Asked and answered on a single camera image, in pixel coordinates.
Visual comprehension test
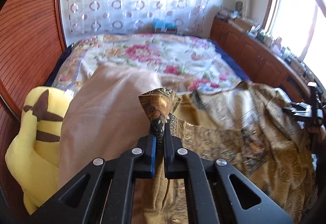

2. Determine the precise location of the beige fleece blanket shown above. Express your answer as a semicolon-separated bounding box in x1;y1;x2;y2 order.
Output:
58;63;163;191

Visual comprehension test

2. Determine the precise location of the yellow plush toy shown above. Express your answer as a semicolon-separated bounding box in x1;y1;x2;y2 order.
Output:
5;86;74;215

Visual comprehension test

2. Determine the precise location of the window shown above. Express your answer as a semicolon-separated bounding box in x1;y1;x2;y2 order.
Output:
265;0;326;79

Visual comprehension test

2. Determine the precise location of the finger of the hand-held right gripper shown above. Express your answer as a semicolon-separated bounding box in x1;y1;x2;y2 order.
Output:
282;102;312;121

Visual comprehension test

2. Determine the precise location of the pink floral bedspread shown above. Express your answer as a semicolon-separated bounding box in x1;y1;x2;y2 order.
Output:
52;34;245;94

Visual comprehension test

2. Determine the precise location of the teal box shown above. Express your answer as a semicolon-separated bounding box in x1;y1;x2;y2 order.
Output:
153;19;177;34

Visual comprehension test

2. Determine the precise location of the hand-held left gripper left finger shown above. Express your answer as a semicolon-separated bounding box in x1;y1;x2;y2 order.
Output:
28;135;156;224

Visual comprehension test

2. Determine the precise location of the wooden cabinet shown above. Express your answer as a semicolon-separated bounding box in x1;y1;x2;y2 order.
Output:
210;18;319;105

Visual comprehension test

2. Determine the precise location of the navy blue blanket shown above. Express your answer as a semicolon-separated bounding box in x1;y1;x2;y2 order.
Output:
213;40;251;82

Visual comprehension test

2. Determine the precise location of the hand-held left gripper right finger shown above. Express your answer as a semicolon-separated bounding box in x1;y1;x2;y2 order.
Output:
164;124;294;224

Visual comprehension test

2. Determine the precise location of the golden patterned garment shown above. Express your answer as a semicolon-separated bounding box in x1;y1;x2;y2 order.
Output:
135;81;317;224

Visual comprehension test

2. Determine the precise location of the cardboard box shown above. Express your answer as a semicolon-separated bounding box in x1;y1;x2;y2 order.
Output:
233;19;252;32

